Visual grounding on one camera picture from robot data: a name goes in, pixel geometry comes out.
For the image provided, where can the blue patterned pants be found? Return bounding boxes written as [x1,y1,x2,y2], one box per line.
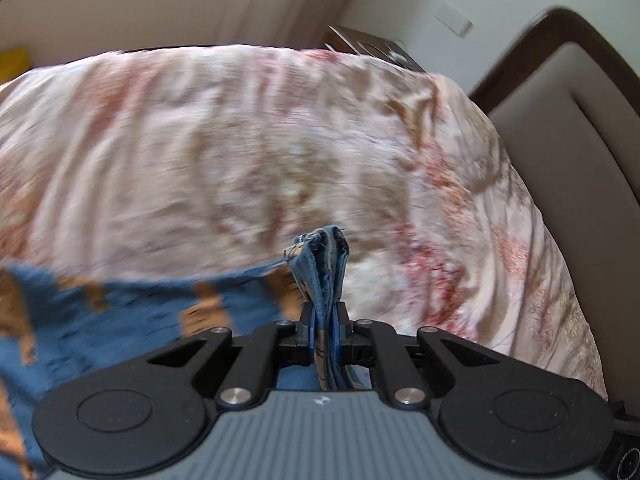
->
[1,226,352,479]

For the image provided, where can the pink floral bedspread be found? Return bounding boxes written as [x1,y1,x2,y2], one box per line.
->
[1,46,606,393]

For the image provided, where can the wooden bedside table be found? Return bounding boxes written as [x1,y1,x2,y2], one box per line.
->
[323,25,424,73]

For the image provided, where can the padded beige headboard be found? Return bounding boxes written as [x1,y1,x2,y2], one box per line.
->
[470,8,639,413]

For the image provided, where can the yellow object at left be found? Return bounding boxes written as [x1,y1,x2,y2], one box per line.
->
[0,48,32,84]

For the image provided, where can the white wall switch plate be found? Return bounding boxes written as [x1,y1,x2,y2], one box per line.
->
[435,4,473,38]

